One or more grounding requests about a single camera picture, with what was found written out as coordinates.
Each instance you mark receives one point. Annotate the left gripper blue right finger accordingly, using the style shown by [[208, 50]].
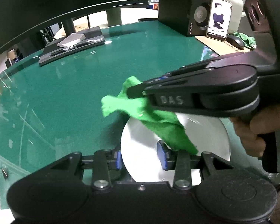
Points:
[[166, 156]]

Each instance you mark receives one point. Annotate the green cleaning cloth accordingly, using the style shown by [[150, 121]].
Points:
[[164, 124]]

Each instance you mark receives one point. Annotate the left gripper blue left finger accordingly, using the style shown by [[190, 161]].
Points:
[[118, 160]]

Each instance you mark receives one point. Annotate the person's right hand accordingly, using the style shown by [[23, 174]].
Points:
[[266, 121]]

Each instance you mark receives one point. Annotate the pale green kettle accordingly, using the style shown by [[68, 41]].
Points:
[[233, 7]]

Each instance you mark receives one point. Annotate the grey notepad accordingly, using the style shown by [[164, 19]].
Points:
[[71, 40]]

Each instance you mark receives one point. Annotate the smartphone with white screen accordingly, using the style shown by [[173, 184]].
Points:
[[219, 20]]

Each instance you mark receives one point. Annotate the black computer mouse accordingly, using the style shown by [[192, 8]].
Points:
[[235, 41]]

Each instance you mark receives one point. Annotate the tan cork mouse pad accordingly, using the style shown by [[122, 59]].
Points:
[[221, 48]]

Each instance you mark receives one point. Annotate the black speaker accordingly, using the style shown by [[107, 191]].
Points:
[[188, 17]]

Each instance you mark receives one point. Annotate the black curved monitor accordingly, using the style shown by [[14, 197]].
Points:
[[65, 7]]

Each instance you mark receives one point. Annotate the dark green cloth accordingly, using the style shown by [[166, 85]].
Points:
[[249, 41]]

